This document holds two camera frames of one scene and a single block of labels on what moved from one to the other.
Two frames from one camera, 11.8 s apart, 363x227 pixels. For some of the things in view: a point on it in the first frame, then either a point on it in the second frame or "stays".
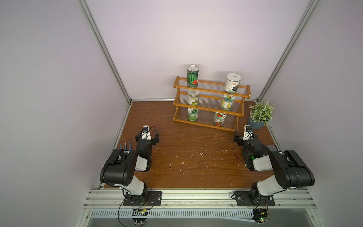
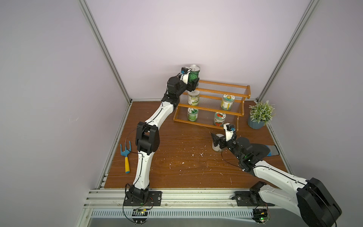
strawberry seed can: (219, 118) stays
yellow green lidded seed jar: (228, 102) stays
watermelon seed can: (193, 75) stays
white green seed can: (193, 97) stays
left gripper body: (153, 141) to (188, 87)
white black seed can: (232, 82) to (217, 148)
